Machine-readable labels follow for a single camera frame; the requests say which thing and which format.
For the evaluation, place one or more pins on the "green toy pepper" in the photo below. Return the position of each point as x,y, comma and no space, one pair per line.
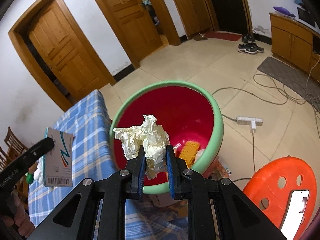
29,177

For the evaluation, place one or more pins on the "red door mat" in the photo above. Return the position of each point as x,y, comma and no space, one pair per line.
223,36

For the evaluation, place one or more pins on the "red bin with green rim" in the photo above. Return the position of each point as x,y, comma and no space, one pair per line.
186,112

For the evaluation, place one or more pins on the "wooden shoe cabinet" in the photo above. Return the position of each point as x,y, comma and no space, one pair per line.
194,16

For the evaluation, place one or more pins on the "white tissue wad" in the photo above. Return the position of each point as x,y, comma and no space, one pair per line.
38,174

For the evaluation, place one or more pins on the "white teal medicine box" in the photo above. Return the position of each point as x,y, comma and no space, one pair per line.
57,164

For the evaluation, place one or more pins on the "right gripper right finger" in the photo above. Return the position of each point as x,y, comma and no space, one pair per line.
216,209

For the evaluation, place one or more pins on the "person left hand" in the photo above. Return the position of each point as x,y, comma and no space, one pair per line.
21,219

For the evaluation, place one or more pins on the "orange plastic stool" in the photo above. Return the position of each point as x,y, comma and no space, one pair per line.
271,186

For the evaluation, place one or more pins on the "white smartphone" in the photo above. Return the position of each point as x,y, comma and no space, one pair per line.
294,214

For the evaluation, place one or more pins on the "purple bag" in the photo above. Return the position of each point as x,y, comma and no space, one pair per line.
284,12

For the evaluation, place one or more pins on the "left wooden door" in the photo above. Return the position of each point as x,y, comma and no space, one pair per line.
64,54

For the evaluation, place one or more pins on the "blue plaid tablecloth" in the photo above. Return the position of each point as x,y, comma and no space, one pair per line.
89,122

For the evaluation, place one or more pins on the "cream paper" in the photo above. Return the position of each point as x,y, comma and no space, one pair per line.
154,140

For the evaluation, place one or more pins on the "white power strip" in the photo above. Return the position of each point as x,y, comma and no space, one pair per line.
253,123

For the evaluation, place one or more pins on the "wooden chair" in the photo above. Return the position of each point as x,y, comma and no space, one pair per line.
15,149

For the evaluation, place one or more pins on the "brown slipper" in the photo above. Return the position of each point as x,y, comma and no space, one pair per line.
200,37

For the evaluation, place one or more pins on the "wooden sideboard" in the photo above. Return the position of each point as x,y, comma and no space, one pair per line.
296,44

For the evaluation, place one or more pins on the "black sneakers pair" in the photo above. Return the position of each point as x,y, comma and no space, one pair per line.
249,46

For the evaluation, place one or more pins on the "black entrance door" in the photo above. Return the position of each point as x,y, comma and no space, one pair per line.
231,16

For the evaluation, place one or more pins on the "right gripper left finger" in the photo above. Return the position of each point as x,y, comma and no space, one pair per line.
96,209

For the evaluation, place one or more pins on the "middle wooden door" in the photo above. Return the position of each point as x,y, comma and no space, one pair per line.
137,26

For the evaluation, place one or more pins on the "grey floor mat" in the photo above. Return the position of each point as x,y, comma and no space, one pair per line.
292,78

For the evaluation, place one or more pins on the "yellow foam net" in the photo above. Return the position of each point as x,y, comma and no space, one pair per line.
188,152

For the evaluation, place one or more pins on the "wooden door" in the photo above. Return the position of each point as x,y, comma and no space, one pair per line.
64,54
137,26

